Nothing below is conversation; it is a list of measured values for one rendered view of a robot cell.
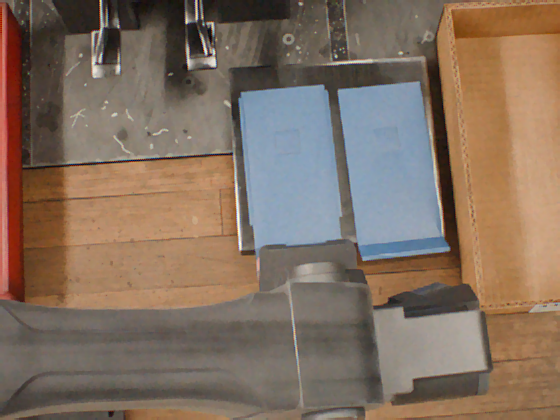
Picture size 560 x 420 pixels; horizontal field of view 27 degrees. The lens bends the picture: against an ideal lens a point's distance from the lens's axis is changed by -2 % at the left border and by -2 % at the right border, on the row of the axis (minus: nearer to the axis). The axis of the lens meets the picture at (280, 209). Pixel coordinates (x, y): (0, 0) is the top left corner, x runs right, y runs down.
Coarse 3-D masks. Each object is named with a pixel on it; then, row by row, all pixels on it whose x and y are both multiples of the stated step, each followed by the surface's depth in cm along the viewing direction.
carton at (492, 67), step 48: (528, 0) 97; (480, 48) 103; (528, 48) 103; (480, 96) 102; (528, 96) 102; (480, 144) 101; (528, 144) 101; (480, 192) 100; (528, 192) 100; (480, 240) 99; (528, 240) 99; (480, 288) 91; (528, 288) 98
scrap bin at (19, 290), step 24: (0, 24) 102; (0, 48) 104; (0, 72) 103; (0, 96) 103; (0, 120) 102; (0, 144) 101; (0, 168) 101; (0, 192) 100; (0, 216) 100; (0, 240) 99; (0, 264) 99; (0, 288) 98; (24, 288) 98
